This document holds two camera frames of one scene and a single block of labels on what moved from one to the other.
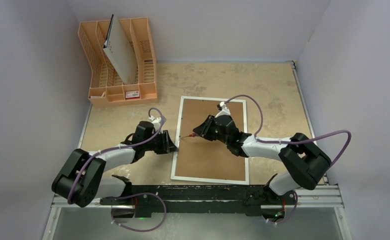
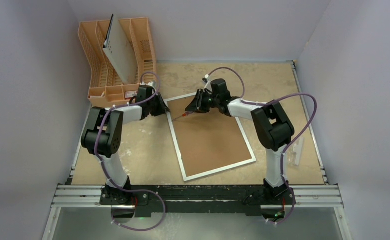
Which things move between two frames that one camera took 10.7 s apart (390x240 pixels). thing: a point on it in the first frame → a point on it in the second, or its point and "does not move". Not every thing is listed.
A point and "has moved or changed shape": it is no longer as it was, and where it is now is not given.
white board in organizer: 117,49 does not move
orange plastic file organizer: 106,88 does not move
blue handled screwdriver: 191,135 → 183,114
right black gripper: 209,126 → 199,102
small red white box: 132,94 does not move
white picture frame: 200,159 has moved or changed shape
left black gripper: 167,146 → 163,109
